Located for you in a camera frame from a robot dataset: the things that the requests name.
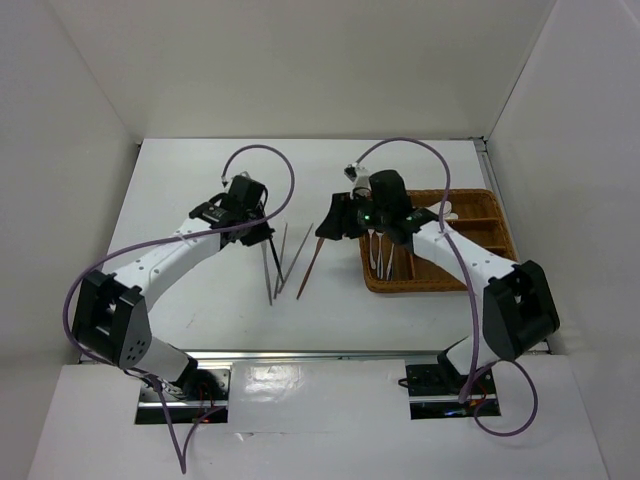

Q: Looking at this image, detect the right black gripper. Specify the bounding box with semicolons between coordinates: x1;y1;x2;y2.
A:
316;190;391;239

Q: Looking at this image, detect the silver knife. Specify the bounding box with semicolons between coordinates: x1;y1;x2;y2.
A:
260;241;273;306

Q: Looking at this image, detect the small silver fork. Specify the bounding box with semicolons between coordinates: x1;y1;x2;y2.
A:
368;230;378;271

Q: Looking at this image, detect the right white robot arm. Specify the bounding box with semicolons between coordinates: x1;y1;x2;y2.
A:
315;170;560;392

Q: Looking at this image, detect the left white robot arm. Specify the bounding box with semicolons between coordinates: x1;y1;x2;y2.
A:
71;174;273;399

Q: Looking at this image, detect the silver chopstick left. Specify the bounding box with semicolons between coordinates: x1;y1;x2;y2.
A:
274;221;289;295

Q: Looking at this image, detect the silver chopstick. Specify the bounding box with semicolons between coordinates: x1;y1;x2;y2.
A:
274;221;289;295
274;223;314;296

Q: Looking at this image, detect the silver chopstick right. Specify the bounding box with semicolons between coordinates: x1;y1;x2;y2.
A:
274;223;314;296

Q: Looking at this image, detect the wicker divided tray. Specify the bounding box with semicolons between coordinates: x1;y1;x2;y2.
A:
359;189;517;294

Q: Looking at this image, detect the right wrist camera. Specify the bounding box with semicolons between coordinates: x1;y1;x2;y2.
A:
344;163;371;197

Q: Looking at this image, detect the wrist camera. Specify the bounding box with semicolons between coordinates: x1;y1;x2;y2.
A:
344;163;371;197
221;171;251;189

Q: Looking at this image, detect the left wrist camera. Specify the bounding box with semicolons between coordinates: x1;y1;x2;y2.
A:
221;171;251;189

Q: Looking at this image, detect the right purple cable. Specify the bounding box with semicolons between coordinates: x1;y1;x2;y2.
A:
354;136;539;439

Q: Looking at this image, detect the purple cable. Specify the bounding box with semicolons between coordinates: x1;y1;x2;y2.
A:
62;144;296;475
354;136;539;439

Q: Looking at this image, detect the aluminium table rail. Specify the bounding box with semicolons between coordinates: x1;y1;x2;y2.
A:
188;350;439;362

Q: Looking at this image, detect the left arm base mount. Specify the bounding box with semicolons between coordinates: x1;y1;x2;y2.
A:
134;366;231;425

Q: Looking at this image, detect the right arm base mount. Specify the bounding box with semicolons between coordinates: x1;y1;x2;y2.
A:
397;364;501;420

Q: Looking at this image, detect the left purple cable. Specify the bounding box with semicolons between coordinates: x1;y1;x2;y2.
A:
62;144;296;475

